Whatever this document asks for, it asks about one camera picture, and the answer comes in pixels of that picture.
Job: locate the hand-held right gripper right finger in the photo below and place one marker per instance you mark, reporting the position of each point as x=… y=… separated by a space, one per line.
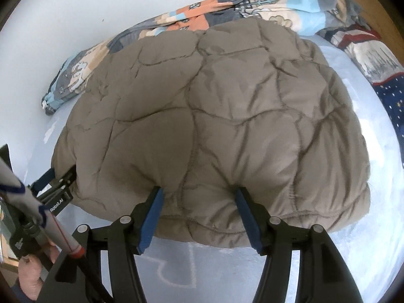
x=249 y=224

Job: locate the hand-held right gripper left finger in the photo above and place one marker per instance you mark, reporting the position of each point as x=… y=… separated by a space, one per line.
x=151 y=221

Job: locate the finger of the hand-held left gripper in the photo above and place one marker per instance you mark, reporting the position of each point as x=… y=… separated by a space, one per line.
x=44 y=180
x=63 y=183

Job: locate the brown quilted jacket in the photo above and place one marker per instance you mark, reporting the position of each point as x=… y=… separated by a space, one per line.
x=205 y=116

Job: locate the person's left hand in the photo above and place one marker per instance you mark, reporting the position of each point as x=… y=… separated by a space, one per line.
x=30 y=277

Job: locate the light blue cloud-print bed sheet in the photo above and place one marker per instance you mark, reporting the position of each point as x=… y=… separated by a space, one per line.
x=363 y=227

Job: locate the patchwork printed blanket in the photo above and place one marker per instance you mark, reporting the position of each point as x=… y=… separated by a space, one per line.
x=94 y=56

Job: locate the dark blue star-print cloth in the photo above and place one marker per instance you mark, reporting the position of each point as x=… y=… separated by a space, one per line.
x=391 y=97

